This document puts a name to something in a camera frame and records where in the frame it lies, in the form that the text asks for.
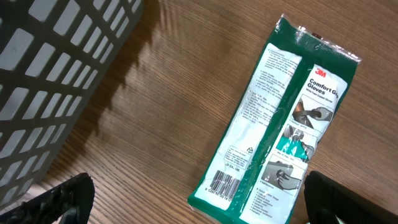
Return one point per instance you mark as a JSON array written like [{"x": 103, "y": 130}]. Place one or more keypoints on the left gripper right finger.
[{"x": 330, "y": 202}]

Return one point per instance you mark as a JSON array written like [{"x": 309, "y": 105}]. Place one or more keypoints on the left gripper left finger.
[{"x": 69, "y": 202}]

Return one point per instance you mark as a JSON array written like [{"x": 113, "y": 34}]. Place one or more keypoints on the grey plastic mesh basket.
[{"x": 54, "y": 53}]

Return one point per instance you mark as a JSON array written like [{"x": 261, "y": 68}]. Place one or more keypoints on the green sponge pack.
[{"x": 293, "y": 94}]

